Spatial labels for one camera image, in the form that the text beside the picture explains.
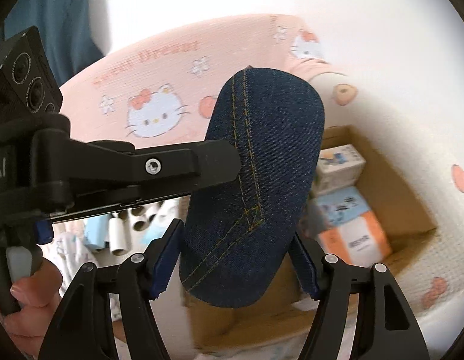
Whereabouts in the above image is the pale blue packet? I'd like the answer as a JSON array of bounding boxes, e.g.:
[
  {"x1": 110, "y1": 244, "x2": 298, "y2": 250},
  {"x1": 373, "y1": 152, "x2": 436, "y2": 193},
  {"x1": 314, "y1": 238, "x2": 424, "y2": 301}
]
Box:
[{"x1": 84, "y1": 215, "x2": 111, "y2": 252}]

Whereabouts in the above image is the pink cartoon cat mat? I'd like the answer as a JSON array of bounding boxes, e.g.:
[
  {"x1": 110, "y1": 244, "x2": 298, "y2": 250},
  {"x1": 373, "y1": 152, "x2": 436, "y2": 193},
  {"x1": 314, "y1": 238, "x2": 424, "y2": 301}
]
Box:
[{"x1": 58, "y1": 14, "x2": 349, "y2": 151}]

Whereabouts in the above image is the brown cardboard box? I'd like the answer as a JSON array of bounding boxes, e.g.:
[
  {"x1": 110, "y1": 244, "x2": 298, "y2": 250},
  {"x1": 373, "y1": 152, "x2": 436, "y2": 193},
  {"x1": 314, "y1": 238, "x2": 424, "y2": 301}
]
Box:
[{"x1": 180, "y1": 124, "x2": 439, "y2": 346}]

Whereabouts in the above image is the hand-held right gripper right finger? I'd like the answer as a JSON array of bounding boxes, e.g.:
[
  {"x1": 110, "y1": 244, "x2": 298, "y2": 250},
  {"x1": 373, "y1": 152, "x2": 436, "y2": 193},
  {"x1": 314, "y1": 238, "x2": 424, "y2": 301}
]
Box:
[{"x1": 290, "y1": 232, "x2": 431, "y2": 360}]

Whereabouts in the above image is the dark teal curtain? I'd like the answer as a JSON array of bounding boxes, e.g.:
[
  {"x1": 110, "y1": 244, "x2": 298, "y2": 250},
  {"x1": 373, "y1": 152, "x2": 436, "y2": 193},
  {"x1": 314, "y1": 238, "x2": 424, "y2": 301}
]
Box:
[{"x1": 3, "y1": 0, "x2": 107, "y2": 87}]

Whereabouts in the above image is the orange white box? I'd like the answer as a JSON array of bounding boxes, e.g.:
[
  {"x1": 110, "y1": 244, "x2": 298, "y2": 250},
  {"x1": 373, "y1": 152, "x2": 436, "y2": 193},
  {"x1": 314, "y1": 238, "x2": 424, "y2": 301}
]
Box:
[{"x1": 317, "y1": 210, "x2": 394, "y2": 267}]

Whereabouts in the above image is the cluster of white paper tubes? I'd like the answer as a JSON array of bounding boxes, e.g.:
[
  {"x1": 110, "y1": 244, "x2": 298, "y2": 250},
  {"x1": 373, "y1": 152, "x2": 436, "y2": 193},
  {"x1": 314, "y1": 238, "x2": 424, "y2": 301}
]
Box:
[{"x1": 106, "y1": 199, "x2": 180, "y2": 257}]

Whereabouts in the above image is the white box blue print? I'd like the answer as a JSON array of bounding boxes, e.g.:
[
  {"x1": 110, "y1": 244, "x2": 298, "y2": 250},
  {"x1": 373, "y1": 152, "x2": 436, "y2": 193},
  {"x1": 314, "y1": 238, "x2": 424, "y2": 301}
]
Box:
[{"x1": 314, "y1": 144, "x2": 367, "y2": 196}]

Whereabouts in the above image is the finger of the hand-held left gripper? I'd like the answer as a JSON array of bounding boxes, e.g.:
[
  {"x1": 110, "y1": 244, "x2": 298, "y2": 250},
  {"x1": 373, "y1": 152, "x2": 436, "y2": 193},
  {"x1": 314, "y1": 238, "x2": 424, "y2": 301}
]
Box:
[{"x1": 67, "y1": 139, "x2": 242, "y2": 203}]

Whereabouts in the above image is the light blue box black calligraphy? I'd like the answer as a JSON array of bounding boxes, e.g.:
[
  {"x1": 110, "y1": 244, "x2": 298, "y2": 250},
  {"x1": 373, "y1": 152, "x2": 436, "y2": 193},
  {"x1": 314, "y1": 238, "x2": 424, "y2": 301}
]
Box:
[{"x1": 305, "y1": 185, "x2": 373, "y2": 239}]

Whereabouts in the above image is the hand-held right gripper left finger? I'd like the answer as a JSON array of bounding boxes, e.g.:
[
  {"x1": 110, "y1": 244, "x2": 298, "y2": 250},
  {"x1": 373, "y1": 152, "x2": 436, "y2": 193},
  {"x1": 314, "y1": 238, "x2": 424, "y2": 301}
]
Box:
[{"x1": 37, "y1": 218, "x2": 186, "y2": 360}]

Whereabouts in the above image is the dark blue denim case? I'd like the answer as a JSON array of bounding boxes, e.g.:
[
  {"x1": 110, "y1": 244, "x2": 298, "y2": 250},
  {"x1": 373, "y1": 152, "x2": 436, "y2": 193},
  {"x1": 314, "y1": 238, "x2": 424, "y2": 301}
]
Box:
[{"x1": 179, "y1": 67, "x2": 326, "y2": 307}]

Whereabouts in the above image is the person's left hand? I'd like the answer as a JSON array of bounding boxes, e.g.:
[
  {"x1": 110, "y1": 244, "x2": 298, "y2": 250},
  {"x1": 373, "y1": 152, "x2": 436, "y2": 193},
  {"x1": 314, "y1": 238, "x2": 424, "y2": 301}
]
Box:
[{"x1": 1, "y1": 266, "x2": 64, "y2": 360}]

